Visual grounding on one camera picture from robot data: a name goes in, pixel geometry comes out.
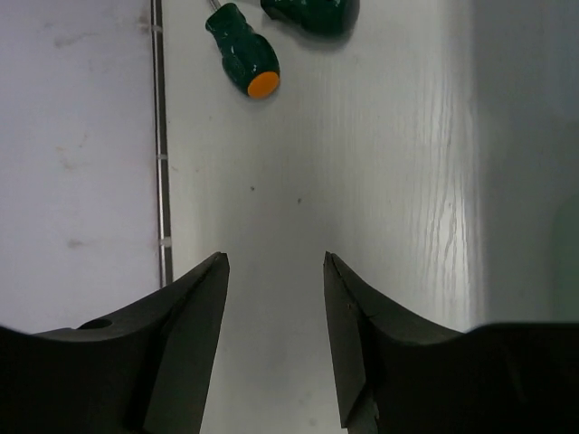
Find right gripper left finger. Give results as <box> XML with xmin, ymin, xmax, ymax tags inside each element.
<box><xmin>1</xmin><ymin>252</ymin><xmax>230</xmax><ymax>433</ymax></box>

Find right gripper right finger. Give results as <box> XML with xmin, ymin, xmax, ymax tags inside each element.
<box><xmin>324</xmin><ymin>253</ymin><xmax>578</xmax><ymax>433</ymax></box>

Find green stubby screwdriver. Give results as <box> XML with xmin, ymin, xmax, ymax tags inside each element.
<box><xmin>260</xmin><ymin>0</ymin><xmax>360</xmax><ymax>37</ymax></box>
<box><xmin>205</xmin><ymin>1</ymin><xmax>280</xmax><ymax>99</ymax></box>

